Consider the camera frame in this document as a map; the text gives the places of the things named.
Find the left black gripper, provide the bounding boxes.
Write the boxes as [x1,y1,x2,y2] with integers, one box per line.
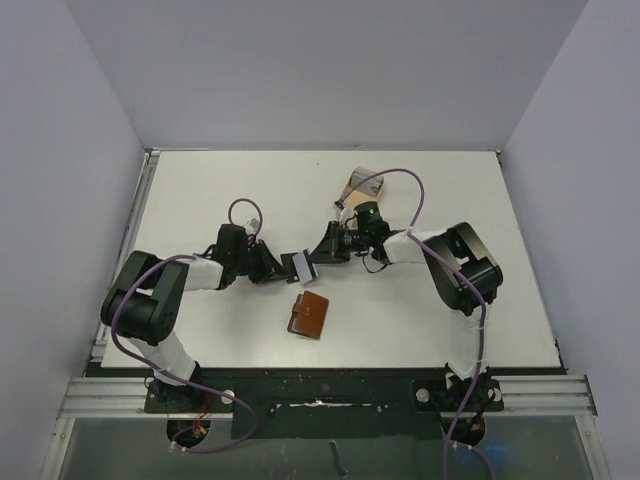
[233,239,288,285]

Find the silver striped credit card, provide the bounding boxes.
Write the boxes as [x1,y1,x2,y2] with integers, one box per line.
[292,249,318,285]

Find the brown leather card holder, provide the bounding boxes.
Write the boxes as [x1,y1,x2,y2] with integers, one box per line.
[287,290,329,340]

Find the black credit card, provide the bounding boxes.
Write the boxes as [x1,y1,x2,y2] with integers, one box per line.
[280,253,299,283]

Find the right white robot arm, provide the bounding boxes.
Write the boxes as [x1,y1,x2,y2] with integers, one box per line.
[310,201,504,409]

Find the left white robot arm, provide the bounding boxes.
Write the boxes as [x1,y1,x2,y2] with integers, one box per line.
[100,224,288,411]

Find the tan oval cardboard tray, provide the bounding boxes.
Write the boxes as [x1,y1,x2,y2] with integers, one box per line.
[341,167,384,209]

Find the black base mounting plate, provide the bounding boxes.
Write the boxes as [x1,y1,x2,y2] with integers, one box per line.
[144,371,504,444]

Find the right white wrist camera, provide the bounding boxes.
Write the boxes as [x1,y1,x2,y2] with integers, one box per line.
[333,200,355,224]

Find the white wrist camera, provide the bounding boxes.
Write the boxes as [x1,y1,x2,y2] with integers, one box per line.
[243,218,261,234]
[333,200,355,224]

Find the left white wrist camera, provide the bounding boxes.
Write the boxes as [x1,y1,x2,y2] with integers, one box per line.
[243,218,261,234]

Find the aluminium rail left edge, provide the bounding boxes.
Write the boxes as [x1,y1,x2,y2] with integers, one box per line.
[89,149,161,363]

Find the aluminium rail front left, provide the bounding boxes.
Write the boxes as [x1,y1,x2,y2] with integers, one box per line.
[58,377,147,419]

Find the aluminium rail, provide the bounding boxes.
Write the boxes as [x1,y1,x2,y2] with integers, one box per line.
[58,377,147,419]
[489,375,598,417]

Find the aluminium rail front right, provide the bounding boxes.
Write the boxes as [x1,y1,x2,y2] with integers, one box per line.
[489,375,598,417]

